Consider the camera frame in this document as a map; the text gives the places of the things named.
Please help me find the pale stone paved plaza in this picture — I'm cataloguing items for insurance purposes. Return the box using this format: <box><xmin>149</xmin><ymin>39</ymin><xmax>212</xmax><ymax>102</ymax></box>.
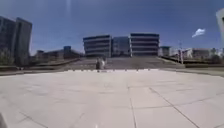
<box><xmin>0</xmin><ymin>68</ymin><xmax>224</xmax><ymax>128</ymax></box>

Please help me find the dark grey long building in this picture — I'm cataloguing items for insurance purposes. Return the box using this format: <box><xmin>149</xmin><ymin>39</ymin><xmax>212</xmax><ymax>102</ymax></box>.
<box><xmin>0</xmin><ymin>15</ymin><xmax>33</xmax><ymax>66</ymax></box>

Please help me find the low pale building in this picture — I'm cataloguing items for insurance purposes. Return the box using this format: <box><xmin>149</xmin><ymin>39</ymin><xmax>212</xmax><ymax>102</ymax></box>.
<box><xmin>184</xmin><ymin>47</ymin><xmax>215</xmax><ymax>61</ymax></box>

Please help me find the distant pale building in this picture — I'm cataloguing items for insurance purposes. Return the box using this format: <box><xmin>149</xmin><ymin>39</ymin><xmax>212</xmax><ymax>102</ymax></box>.
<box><xmin>158</xmin><ymin>45</ymin><xmax>173</xmax><ymax>58</ymax></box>

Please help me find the pole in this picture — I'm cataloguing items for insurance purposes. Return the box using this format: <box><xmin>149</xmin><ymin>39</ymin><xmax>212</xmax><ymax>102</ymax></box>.
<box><xmin>179</xmin><ymin>41</ymin><xmax>184</xmax><ymax>65</ymax></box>

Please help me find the low building with blue tower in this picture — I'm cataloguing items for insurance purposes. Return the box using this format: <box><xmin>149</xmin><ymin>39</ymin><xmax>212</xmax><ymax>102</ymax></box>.
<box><xmin>35</xmin><ymin>45</ymin><xmax>85</xmax><ymax>63</ymax></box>

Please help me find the row of trees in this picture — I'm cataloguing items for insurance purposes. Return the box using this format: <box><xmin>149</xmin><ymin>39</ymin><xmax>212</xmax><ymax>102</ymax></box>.
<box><xmin>0</xmin><ymin>48</ymin><xmax>16</xmax><ymax>67</ymax></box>

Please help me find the blue glass building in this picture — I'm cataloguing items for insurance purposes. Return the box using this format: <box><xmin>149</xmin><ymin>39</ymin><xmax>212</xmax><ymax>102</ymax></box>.
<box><xmin>82</xmin><ymin>32</ymin><xmax>161</xmax><ymax>58</ymax></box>

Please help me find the group of people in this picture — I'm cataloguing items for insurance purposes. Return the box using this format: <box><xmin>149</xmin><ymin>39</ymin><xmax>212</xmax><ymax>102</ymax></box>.
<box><xmin>95</xmin><ymin>57</ymin><xmax>107</xmax><ymax>72</ymax></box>

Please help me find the wide grey stairway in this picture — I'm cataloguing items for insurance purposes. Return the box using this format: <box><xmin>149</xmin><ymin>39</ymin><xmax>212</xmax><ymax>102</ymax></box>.
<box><xmin>64</xmin><ymin>56</ymin><xmax>186</xmax><ymax>71</ymax></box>

